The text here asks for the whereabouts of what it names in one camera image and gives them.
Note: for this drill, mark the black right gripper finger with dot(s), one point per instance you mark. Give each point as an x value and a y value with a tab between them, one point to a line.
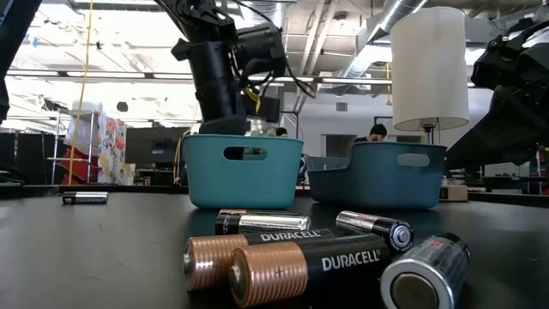
506	137

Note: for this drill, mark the copper black Duracell battery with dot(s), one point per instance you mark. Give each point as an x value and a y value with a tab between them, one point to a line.
274	274
210	257
257	212

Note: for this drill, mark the silver black Energizer battery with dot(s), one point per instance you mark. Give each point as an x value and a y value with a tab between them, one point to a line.
377	227
266	223
429	274
86	198

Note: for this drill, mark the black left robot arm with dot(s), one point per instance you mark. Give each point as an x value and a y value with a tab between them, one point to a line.
214	64

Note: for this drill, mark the yellow tape tag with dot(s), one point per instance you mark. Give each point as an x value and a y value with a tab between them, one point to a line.
253	96

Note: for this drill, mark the green succulent in patterned pot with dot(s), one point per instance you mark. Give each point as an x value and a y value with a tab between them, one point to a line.
256	151

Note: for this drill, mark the black monitor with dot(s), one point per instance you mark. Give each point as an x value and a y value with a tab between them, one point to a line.
154	143

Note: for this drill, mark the teal plastic bin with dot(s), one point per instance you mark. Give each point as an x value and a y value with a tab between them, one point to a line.
240	189

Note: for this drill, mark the white shade wooden base lamp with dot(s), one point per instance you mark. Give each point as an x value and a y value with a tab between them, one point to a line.
429	64

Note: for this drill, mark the floral print cloth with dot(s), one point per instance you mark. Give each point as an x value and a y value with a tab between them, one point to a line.
112	146

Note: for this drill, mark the person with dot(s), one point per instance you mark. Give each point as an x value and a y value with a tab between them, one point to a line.
377	131

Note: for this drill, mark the blue plastic bin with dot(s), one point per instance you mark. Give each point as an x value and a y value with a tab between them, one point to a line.
377	189

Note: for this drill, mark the white cloth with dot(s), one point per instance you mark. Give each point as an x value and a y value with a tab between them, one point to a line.
81	129

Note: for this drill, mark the red shelf bins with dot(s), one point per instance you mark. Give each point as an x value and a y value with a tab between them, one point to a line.
81	167

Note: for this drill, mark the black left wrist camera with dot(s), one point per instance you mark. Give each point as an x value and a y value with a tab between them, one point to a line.
263	109

